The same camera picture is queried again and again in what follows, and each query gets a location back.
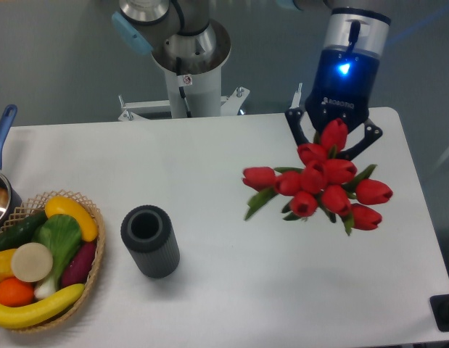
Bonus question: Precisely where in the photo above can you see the yellow banana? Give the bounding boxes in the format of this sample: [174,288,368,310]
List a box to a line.
[0,283,85,329]

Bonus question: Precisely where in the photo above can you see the yellow bell pepper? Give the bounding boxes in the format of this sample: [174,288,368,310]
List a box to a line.
[0,249,17,282]

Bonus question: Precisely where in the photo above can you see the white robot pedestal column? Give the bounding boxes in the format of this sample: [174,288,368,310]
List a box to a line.
[152,19,231,118]

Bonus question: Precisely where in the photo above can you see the purple sweet potato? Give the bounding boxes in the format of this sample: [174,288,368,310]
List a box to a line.
[60,242,96,288]

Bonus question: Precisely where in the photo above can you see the red tulip bouquet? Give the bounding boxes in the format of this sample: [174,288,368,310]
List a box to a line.
[242,119,393,234]

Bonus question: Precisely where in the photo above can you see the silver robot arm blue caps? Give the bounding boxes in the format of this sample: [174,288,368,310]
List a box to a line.
[112,1,391,160]

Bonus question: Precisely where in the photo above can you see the white metal base frame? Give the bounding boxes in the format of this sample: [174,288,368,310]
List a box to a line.
[118,86,250,122]

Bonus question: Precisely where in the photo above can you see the green bok choy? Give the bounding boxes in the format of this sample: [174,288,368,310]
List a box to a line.
[33,215,82,301]

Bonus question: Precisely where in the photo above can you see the black cable on pedestal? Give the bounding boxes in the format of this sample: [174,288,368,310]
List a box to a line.
[176,57,193,118]

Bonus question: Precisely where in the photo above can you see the black device at table edge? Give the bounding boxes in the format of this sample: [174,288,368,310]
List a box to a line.
[429,294,449,332]

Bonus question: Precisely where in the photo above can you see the blue handled saucepan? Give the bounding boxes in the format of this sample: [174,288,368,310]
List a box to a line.
[0,104,22,229]

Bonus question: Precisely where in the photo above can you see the orange fruit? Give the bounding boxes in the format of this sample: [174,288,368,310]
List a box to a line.
[0,278,34,307]

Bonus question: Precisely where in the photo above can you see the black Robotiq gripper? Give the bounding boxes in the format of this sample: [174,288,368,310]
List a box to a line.
[284,49,383,160]

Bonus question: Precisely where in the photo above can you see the beige round disc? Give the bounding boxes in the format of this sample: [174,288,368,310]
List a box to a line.
[11,242,53,283]

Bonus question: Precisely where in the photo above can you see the dark grey ribbed vase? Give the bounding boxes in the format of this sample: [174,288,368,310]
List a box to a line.
[120,205,181,278]

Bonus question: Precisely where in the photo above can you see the green cucumber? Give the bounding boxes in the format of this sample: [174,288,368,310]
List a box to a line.
[0,211,47,252]

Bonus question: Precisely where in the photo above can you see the woven wicker basket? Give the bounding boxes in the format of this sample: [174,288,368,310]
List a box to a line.
[0,190,105,332]

